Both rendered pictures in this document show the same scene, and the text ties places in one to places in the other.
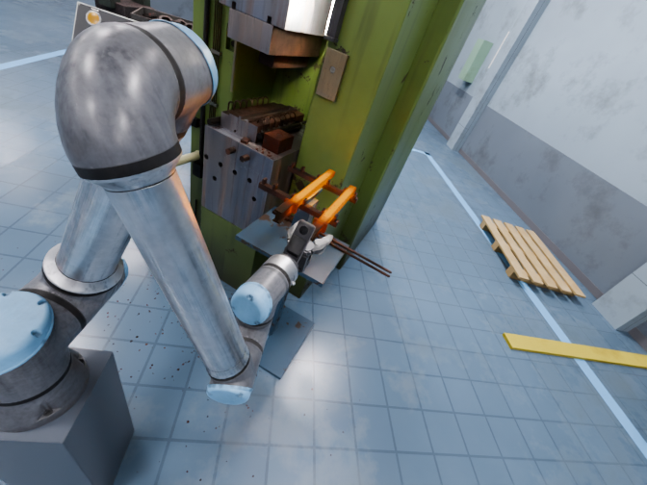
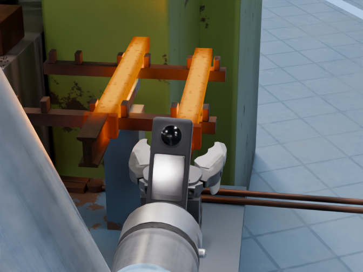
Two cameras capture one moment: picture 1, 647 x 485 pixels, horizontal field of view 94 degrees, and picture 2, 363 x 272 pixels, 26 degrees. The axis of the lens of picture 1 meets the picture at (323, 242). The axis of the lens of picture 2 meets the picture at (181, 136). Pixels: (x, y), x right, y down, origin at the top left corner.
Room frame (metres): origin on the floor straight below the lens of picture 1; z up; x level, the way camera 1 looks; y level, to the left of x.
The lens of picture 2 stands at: (-0.18, 0.12, 1.41)
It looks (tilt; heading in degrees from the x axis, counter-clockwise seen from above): 25 degrees down; 355
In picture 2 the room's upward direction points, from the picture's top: straight up
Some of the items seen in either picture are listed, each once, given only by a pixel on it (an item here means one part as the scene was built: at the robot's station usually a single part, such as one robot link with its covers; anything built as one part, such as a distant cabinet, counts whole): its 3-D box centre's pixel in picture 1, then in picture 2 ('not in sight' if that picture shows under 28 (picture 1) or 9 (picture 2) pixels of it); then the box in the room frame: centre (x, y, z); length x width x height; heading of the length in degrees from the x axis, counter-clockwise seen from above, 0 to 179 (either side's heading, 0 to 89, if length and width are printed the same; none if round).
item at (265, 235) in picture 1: (296, 242); (127, 226); (0.99, 0.11, 0.68); 0.40 x 0.30 x 0.02; 78
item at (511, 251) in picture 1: (524, 254); not in sight; (2.97, -2.08, 0.05); 1.10 x 0.75 x 0.10; 10
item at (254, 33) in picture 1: (279, 35); not in sight; (1.49, 0.49, 1.32); 0.42 x 0.20 x 0.10; 166
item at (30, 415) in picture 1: (33, 377); not in sight; (0.23, 0.51, 0.65); 0.19 x 0.19 x 0.10
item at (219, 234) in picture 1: (254, 232); not in sight; (1.48, 0.44, 0.23); 0.56 x 0.38 x 0.47; 166
